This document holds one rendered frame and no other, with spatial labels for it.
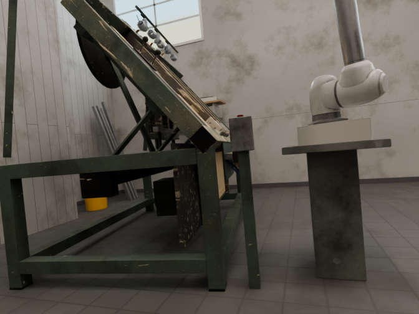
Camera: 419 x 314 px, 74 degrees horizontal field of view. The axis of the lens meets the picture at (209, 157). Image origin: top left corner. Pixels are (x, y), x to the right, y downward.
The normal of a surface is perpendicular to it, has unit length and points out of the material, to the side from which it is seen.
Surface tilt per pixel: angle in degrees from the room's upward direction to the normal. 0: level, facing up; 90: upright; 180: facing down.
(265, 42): 90
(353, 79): 96
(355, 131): 90
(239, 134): 90
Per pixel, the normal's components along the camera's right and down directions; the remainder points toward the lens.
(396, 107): -0.32, 0.05
